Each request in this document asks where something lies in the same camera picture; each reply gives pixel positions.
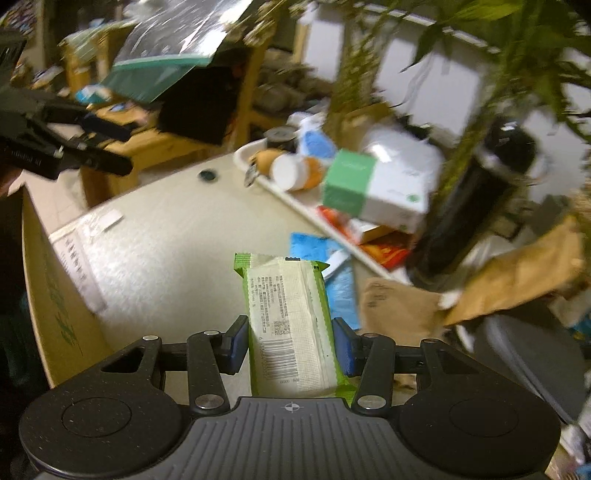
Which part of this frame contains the green wet wipes pack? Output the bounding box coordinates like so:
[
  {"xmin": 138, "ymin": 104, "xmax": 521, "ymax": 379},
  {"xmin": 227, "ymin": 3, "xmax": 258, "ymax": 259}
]
[{"xmin": 233, "ymin": 253, "xmax": 356, "ymax": 403}]

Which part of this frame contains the blue tissue packet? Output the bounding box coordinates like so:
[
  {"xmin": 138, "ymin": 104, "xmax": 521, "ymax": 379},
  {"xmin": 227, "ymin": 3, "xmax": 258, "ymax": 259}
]
[{"xmin": 290, "ymin": 233, "xmax": 361, "ymax": 330}]

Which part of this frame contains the person left hand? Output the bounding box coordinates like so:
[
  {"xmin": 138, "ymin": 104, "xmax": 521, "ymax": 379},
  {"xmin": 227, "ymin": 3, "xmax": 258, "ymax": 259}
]
[{"xmin": 0, "ymin": 165, "xmax": 22, "ymax": 197}]

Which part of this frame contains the white plastic tray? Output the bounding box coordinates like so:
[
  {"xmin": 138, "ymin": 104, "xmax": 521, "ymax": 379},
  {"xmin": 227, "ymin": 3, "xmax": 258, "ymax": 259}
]
[{"xmin": 233, "ymin": 140, "xmax": 411, "ymax": 284}]

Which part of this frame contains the wooden chair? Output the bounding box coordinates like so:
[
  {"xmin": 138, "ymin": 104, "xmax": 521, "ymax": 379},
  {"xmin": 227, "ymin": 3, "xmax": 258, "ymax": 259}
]
[{"xmin": 59, "ymin": 18, "xmax": 311, "ymax": 209}]

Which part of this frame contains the brown cardboard box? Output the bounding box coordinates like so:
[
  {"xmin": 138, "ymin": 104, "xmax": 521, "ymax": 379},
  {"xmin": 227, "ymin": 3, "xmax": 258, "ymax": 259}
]
[{"xmin": 1, "ymin": 186, "xmax": 114, "ymax": 387}]

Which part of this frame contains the grey zip case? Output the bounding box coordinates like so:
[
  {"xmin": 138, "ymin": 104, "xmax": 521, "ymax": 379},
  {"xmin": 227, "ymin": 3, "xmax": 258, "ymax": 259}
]
[{"xmin": 474, "ymin": 304, "xmax": 586, "ymax": 424}]

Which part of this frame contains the green white tissue box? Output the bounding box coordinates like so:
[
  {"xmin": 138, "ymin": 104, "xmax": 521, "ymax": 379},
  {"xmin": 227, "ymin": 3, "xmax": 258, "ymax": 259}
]
[{"xmin": 322, "ymin": 149, "xmax": 429, "ymax": 234}]

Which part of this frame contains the white bottle cap jar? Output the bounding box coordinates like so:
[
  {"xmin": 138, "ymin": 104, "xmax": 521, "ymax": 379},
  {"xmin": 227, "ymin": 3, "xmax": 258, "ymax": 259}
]
[{"xmin": 270, "ymin": 153, "xmax": 325, "ymax": 192}]

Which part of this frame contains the black thermos bottle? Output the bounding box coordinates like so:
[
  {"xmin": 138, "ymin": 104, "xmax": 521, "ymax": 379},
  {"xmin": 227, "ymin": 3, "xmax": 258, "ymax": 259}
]
[{"xmin": 406, "ymin": 116, "xmax": 537, "ymax": 291}]

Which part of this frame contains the brown paper bag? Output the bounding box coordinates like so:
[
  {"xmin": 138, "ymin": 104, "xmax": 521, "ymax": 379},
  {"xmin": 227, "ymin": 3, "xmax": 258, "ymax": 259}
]
[{"xmin": 445, "ymin": 215, "xmax": 586, "ymax": 326}]

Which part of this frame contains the white spray bottle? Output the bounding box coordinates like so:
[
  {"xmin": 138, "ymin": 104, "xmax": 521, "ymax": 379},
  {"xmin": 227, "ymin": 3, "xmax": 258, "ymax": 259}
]
[{"xmin": 287, "ymin": 112, "xmax": 337, "ymax": 161}]

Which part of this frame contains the left bamboo plant vase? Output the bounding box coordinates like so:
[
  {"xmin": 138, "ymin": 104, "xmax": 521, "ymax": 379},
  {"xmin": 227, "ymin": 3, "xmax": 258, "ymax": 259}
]
[{"xmin": 245, "ymin": 1, "xmax": 415, "ymax": 143}]

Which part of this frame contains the bamboo plant vase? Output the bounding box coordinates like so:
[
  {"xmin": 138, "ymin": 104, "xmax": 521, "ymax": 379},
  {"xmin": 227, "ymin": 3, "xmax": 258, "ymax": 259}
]
[
  {"xmin": 245, "ymin": 1, "xmax": 415, "ymax": 143},
  {"xmin": 413, "ymin": 1, "xmax": 590, "ymax": 201}
]

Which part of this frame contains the middle bamboo plant vase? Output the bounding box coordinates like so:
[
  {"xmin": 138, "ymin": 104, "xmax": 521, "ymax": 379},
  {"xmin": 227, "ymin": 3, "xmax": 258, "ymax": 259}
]
[{"xmin": 413, "ymin": 1, "xmax": 590, "ymax": 201}]

